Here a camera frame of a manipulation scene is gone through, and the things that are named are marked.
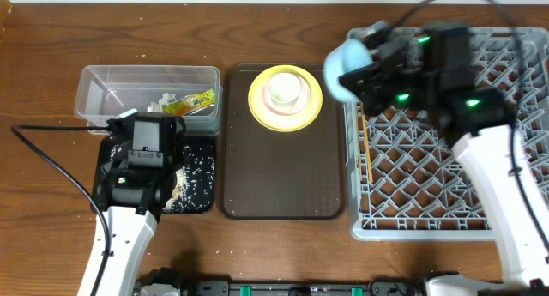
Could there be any cream cup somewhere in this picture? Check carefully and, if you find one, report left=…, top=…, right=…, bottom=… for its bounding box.
left=268, top=72, right=301, bottom=111

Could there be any blue bowl with rice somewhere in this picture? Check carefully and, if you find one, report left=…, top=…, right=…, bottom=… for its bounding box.
left=323, top=39, right=373, bottom=103

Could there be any yellow plate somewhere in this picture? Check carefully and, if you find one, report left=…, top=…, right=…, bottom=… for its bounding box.
left=248, top=64, right=323, bottom=132

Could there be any pink bowl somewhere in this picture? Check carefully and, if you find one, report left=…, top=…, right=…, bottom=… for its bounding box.
left=262, top=74, right=311, bottom=116

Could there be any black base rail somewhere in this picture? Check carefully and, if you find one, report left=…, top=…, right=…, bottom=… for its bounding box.
left=131, top=281, right=426, bottom=296

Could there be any clear plastic bin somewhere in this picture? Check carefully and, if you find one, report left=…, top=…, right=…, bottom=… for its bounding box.
left=74, top=65, right=223, bottom=136

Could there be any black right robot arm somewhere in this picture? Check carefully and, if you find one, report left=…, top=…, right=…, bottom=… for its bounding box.
left=323, top=21, right=548, bottom=295

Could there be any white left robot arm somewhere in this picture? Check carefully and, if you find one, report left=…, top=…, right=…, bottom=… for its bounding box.
left=78, top=150, right=183, bottom=295

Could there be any grey dishwasher rack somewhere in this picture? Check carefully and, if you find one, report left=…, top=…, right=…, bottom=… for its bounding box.
left=343, top=27, right=548, bottom=241

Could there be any white tissue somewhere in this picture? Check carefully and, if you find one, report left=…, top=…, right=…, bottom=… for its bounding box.
left=147, top=93, right=176, bottom=114

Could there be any spilled rice pile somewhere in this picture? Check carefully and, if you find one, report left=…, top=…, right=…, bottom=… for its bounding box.
left=109, top=143, right=215, bottom=214

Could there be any brown serving tray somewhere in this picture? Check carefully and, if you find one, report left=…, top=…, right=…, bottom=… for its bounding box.
left=219, top=63, right=346, bottom=220

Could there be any green snack wrapper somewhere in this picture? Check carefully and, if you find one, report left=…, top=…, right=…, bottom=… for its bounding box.
left=162, top=88, right=215, bottom=116

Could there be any black plastic tray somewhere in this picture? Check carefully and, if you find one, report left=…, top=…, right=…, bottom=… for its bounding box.
left=92, top=134, right=215, bottom=218

